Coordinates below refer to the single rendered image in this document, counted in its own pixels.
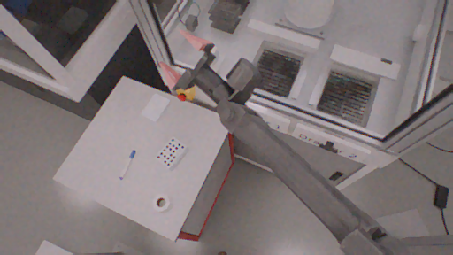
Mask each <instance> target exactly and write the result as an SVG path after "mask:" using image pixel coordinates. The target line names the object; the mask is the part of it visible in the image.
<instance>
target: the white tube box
mask: <svg viewBox="0 0 453 255"><path fill-rule="evenodd" d="M174 140H177V142H178V143H177V144H175V143H174ZM179 149H181V151H179ZM187 150H189V148H188V146H187V145H186V144H184V143H182V142H180V141H179V139H176V138H174V137H172V138H171V139H169V141H168V142H167V144H166V145H165V146H164V147H163V148H162V150H161V151H160V152H159V153H158V154H157V156H156V157H155V158H154V159H155V160H156V161H158V162H159V163H161V164H162V166H165V167H167V169H168V170H170V171H172V170H173V167H174V166H176V165H177V163H178V162H179V161H180V159H181V158H182V157H183V155H184V154H185V153H186V151H187ZM166 151H169V154H167V153H166ZM176 151H177V152H179V155H175V152H176ZM160 158H162V159H163V161H161V160H160Z"/></svg>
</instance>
